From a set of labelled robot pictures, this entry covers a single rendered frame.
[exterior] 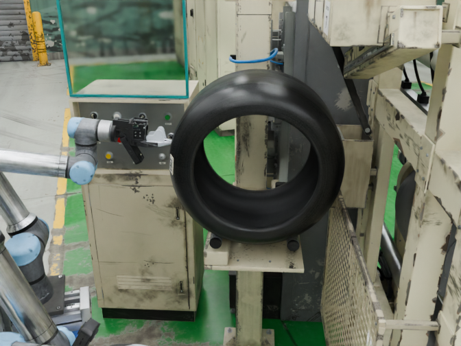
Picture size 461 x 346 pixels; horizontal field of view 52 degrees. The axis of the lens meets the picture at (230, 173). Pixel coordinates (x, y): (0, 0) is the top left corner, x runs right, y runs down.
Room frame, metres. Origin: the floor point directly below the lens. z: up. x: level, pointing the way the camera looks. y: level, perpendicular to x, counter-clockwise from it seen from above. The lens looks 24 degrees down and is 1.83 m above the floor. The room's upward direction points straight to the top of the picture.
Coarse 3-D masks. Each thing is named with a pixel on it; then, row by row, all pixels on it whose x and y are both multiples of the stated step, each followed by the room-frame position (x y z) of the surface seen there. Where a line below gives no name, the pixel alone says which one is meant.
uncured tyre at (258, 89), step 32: (224, 96) 1.46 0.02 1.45; (256, 96) 1.44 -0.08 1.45; (288, 96) 1.45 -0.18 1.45; (192, 128) 1.45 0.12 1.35; (320, 128) 1.42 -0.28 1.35; (192, 160) 1.44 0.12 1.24; (320, 160) 1.41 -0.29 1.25; (192, 192) 1.44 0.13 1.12; (224, 192) 1.72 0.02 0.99; (256, 192) 1.72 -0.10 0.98; (288, 192) 1.70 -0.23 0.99; (320, 192) 1.41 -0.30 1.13; (224, 224) 1.43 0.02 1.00; (256, 224) 1.59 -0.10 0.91; (288, 224) 1.42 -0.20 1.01
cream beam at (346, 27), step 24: (312, 0) 1.67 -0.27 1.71; (336, 0) 1.21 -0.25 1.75; (360, 0) 1.20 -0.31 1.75; (384, 0) 1.20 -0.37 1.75; (408, 0) 1.20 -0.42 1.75; (432, 0) 1.19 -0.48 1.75; (312, 24) 1.66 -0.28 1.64; (336, 24) 1.21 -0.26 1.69; (360, 24) 1.20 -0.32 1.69; (384, 24) 1.20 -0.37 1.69
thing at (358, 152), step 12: (348, 132) 1.93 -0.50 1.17; (360, 132) 1.93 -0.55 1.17; (348, 144) 1.74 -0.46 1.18; (360, 144) 1.74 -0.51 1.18; (372, 144) 1.74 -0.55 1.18; (348, 156) 1.74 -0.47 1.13; (360, 156) 1.74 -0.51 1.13; (372, 156) 1.74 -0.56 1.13; (348, 168) 1.74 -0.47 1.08; (360, 168) 1.74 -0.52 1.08; (348, 180) 1.74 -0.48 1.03; (360, 180) 1.74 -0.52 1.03; (348, 192) 1.74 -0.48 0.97; (360, 192) 1.74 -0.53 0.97; (348, 204) 1.74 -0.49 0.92; (360, 204) 1.74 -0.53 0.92
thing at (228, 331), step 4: (228, 328) 2.01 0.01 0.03; (232, 328) 2.03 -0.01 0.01; (224, 332) 2.00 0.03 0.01; (228, 332) 2.00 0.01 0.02; (232, 332) 2.00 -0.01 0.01; (264, 332) 2.00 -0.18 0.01; (268, 332) 1.99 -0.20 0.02; (272, 332) 2.00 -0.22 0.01; (224, 336) 1.97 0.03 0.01; (228, 336) 1.97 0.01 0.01; (268, 336) 1.97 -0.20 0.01; (272, 336) 1.97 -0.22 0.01; (224, 340) 1.95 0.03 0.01; (268, 340) 1.94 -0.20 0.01; (272, 340) 1.94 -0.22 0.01; (224, 344) 1.92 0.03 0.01; (272, 344) 1.91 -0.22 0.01
